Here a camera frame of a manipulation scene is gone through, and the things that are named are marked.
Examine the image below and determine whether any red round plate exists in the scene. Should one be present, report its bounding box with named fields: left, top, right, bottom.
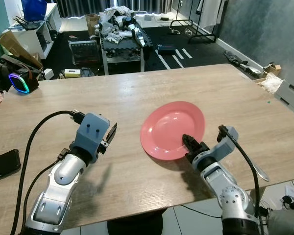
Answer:
left=140, top=101, right=206, bottom=161

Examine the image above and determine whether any light wooden table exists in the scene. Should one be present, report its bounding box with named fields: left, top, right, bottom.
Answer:
left=0, top=63, right=294, bottom=235

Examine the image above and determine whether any yellow and white device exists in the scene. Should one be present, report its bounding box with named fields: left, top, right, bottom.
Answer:
left=63, top=68, right=82, bottom=79

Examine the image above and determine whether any black robot lower body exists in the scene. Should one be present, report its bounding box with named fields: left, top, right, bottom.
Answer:
left=107, top=210, right=163, bottom=235

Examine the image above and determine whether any grey plastic crate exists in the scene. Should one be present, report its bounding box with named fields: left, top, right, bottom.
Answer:
left=68, top=40, right=100, bottom=67

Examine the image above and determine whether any small white cube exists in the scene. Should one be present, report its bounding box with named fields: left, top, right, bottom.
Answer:
left=43, top=68, right=55, bottom=80

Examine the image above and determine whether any black floor mat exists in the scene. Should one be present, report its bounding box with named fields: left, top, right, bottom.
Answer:
left=43, top=24, right=238, bottom=80

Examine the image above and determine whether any grey drawer cabinet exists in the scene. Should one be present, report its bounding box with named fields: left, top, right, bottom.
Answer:
left=278, top=77, right=294, bottom=117

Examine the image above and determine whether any small dark blue box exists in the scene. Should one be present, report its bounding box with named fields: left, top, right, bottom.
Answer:
left=156, top=44, right=176, bottom=55

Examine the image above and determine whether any black cart with robot parts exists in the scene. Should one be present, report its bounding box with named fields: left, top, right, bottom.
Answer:
left=99, top=6, right=148, bottom=75

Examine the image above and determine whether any grey power tool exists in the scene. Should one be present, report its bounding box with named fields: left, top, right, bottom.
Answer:
left=224, top=50, right=263, bottom=77

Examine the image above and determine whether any white power strip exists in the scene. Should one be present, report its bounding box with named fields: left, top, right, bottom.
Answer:
left=283, top=183, right=294, bottom=197

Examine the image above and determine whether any cardboard box with white paper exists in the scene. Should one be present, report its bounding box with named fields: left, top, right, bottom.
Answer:
left=256, top=63, right=286, bottom=94

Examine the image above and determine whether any black smartphone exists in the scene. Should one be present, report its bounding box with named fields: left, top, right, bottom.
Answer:
left=0, top=149, right=22, bottom=185

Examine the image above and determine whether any black metal clothes rack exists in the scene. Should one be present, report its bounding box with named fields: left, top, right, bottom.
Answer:
left=169, top=0, right=219, bottom=45

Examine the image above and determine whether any grey fabric cushion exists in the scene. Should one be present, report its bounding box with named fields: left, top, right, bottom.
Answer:
left=266, top=207, right=294, bottom=235

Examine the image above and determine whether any white shelf unit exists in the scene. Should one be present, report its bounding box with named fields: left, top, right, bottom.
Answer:
left=12, top=2, right=62, bottom=60

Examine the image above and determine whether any black backpack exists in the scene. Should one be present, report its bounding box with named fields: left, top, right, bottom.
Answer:
left=0, top=59, right=13, bottom=94

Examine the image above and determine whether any flat brown cardboard box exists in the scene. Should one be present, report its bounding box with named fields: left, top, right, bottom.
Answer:
left=0, top=30, right=43, bottom=70

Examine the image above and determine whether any blue plastic container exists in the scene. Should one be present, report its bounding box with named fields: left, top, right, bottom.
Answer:
left=22, top=0, right=49, bottom=22

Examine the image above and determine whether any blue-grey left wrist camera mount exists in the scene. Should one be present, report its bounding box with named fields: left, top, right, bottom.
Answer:
left=70, top=112, right=111, bottom=164

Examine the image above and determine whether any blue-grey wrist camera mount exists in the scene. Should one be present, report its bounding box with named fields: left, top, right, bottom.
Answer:
left=212, top=128, right=242, bottom=158
left=70, top=112, right=111, bottom=164

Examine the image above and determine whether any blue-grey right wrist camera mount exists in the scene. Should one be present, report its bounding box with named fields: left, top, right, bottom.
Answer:
left=212, top=128, right=242, bottom=158

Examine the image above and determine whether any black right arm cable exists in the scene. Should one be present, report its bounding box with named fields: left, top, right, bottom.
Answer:
left=218, top=125, right=263, bottom=232

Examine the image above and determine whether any black speaker with glowing ring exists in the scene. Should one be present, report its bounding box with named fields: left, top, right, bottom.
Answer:
left=8, top=72, right=39, bottom=95

